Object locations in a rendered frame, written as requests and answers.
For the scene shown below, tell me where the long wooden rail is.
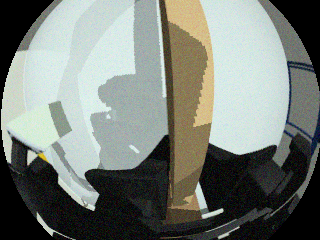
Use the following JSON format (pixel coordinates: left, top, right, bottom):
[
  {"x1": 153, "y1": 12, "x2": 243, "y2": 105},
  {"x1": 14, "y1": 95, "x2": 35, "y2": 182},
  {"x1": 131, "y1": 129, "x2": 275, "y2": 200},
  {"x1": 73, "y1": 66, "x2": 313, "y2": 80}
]
[{"x1": 159, "y1": 0, "x2": 215, "y2": 207}]

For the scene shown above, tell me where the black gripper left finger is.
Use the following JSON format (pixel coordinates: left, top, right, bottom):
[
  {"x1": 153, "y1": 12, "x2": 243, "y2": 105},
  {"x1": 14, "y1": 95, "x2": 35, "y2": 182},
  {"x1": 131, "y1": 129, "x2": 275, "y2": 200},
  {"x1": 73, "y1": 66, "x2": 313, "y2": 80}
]
[{"x1": 84, "y1": 135, "x2": 171, "y2": 220}]

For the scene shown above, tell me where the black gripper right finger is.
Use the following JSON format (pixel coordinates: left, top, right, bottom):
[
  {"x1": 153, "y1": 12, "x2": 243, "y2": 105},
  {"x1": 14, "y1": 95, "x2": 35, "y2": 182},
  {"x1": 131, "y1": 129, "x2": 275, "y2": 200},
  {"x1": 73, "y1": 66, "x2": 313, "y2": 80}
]
[{"x1": 199, "y1": 143, "x2": 277, "y2": 212}]

